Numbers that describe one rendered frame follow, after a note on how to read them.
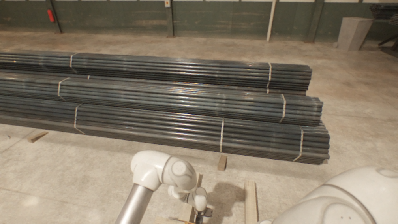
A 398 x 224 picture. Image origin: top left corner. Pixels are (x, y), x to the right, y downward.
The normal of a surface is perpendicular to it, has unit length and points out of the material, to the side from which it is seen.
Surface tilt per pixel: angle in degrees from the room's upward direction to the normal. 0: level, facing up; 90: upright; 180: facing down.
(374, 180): 6
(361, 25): 94
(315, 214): 54
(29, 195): 0
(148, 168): 32
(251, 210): 0
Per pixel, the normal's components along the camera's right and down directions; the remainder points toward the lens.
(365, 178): -0.08, -0.96
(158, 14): -0.18, 0.48
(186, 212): 0.00, -0.87
